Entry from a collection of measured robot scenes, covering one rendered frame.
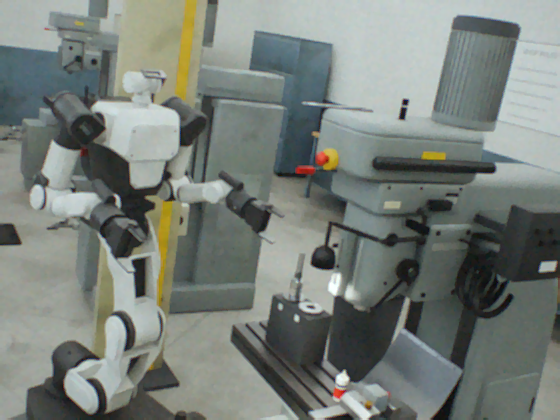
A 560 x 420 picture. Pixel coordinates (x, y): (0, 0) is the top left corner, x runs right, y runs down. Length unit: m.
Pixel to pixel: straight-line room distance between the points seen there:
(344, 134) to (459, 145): 0.35
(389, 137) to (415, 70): 6.44
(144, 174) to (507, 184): 1.17
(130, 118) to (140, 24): 1.30
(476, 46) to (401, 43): 6.45
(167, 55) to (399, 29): 5.47
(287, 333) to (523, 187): 0.98
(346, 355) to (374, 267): 2.29
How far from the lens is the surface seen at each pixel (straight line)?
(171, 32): 3.35
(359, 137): 1.71
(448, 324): 2.31
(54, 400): 2.72
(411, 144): 1.78
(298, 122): 9.27
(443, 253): 2.02
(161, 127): 2.10
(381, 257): 1.89
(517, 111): 7.03
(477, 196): 2.06
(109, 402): 2.48
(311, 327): 2.32
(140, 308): 2.23
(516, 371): 2.45
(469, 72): 1.98
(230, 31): 11.56
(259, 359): 2.44
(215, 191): 2.18
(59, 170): 2.08
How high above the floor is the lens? 2.08
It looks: 16 degrees down
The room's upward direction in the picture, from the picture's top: 10 degrees clockwise
